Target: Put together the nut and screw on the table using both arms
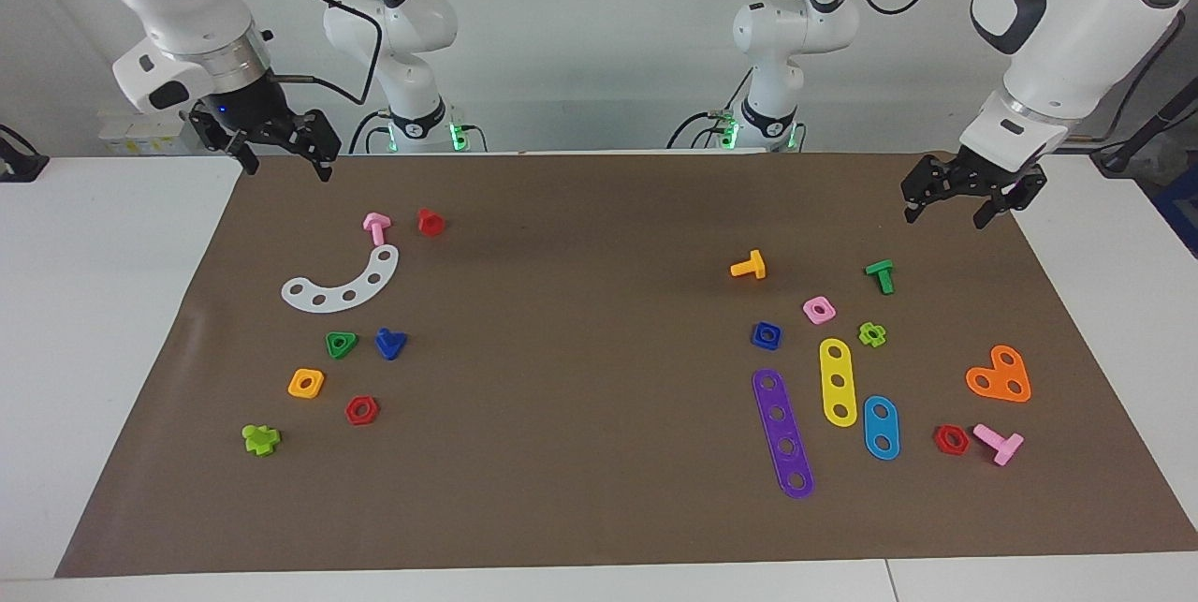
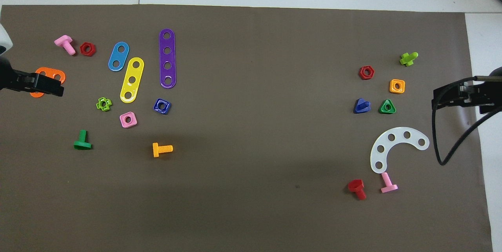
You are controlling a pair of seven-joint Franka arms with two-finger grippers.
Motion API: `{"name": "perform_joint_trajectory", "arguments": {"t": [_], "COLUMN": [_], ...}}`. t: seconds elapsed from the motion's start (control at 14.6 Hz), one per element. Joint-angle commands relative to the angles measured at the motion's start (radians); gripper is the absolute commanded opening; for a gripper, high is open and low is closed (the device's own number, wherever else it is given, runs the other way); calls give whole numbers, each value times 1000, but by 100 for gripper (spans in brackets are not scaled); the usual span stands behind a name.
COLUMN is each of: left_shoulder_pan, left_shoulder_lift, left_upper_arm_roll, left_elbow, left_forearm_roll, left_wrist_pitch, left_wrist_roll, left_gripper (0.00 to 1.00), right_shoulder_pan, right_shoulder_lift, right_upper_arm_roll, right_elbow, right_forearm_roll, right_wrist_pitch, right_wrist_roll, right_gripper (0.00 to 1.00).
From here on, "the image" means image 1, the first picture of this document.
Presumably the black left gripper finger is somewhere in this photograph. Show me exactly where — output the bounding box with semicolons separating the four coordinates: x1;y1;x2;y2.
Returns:
973;167;1047;230
901;153;956;224

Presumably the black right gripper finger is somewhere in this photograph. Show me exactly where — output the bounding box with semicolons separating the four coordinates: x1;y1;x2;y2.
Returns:
271;109;340;184
190;106;261;176

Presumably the white box with yellow labels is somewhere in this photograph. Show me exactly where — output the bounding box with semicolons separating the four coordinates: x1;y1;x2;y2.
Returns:
98;110;202;156

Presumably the black stand leg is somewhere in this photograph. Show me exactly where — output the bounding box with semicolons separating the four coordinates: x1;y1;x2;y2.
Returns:
1093;82;1198;174

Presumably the white curved five-hole plate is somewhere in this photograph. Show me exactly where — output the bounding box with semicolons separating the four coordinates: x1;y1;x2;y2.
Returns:
281;244;401;314

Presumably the blue box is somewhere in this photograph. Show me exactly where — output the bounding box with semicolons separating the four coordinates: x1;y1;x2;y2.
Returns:
1153;162;1198;258

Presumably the orange heart-shaped plate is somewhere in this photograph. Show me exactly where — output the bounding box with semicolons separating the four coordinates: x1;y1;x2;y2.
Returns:
965;345;1032;404

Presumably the black clamp device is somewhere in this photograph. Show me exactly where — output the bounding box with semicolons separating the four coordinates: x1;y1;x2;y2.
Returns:
0;125;50;184

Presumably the yellow three-hole plate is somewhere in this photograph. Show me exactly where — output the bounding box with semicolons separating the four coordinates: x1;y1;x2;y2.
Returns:
819;338;859;429

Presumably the blue two-hole plate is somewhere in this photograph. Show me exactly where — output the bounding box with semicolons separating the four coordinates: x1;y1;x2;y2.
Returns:
862;395;901;462

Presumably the purple four-hole plate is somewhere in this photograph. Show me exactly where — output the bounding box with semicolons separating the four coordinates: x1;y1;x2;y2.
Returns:
752;368;815;500

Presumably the brown table mat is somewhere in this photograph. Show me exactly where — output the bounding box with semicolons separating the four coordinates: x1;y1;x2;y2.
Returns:
54;151;1198;578

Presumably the black base cable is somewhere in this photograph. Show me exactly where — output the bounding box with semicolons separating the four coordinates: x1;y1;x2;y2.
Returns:
349;109;394;154
666;110;740;151

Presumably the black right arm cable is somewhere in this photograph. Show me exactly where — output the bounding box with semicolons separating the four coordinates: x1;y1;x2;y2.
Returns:
267;0;385;107

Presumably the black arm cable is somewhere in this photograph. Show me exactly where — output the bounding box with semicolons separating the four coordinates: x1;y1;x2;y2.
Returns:
842;0;1188;154
267;0;385;107

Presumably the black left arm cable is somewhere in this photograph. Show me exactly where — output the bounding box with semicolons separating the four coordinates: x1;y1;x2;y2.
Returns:
842;0;1188;154

